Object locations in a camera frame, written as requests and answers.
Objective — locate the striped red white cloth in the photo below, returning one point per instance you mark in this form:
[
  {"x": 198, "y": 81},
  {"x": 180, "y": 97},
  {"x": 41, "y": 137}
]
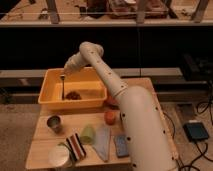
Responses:
[{"x": 77, "y": 151}]

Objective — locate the small orange fruit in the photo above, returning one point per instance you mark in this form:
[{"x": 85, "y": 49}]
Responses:
[{"x": 109, "y": 117}]

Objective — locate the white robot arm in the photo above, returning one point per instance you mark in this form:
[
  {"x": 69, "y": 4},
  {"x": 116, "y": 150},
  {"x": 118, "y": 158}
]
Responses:
[{"x": 148, "y": 144}]

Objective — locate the blue sponge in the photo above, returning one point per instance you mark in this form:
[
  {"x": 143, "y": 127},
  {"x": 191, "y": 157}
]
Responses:
[{"x": 121, "y": 146}]

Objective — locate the wooden table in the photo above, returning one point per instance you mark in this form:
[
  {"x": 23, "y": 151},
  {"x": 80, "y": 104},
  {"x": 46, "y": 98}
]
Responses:
[{"x": 73, "y": 122}]

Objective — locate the grey triangular cloth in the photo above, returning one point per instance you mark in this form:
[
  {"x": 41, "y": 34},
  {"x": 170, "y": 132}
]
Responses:
[{"x": 102, "y": 143}]

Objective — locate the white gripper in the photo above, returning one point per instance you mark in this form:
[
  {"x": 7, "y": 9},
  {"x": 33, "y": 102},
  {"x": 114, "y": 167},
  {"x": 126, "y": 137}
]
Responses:
[{"x": 75, "y": 63}]

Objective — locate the small metal cup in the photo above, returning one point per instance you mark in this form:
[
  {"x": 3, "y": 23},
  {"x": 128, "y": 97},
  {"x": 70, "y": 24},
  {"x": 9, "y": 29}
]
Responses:
[{"x": 54, "y": 123}]

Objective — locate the black foot pedal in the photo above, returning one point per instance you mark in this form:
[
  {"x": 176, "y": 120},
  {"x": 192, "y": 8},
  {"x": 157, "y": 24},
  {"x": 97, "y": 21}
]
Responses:
[{"x": 195, "y": 131}]

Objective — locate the brown item in tray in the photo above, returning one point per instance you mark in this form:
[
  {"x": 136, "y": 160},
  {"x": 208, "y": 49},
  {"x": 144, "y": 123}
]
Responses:
[{"x": 73, "y": 95}]

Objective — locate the yellow plastic tray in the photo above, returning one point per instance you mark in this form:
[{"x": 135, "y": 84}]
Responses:
[{"x": 86, "y": 82}]

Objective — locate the white round lid can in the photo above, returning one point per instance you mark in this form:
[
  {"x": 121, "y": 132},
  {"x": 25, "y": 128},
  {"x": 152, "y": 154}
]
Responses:
[{"x": 59, "y": 156}]

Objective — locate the large orange fruit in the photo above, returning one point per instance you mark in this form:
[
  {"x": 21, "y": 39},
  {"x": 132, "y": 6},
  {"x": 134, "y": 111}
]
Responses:
[{"x": 111, "y": 101}]

